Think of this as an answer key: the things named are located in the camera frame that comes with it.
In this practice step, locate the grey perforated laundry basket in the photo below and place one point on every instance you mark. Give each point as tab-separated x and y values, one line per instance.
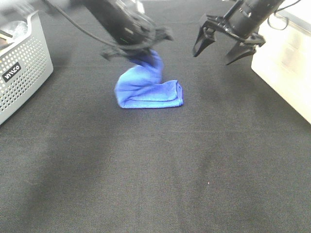
24	67

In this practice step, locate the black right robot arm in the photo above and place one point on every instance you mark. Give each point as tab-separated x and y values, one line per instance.
270	7

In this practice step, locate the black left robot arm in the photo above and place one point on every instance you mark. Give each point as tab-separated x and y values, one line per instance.
110	12

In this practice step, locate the white plastic storage bin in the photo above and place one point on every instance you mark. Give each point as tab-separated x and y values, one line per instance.
284	61

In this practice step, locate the blue microfiber towel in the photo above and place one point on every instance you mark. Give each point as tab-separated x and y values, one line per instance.
141	87

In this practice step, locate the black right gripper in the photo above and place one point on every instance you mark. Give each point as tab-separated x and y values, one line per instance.
239	23

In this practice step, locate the clothes pile in basket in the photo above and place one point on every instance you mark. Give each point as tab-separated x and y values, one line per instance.
12	32

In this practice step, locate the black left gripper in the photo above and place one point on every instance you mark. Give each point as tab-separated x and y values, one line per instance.
135	36

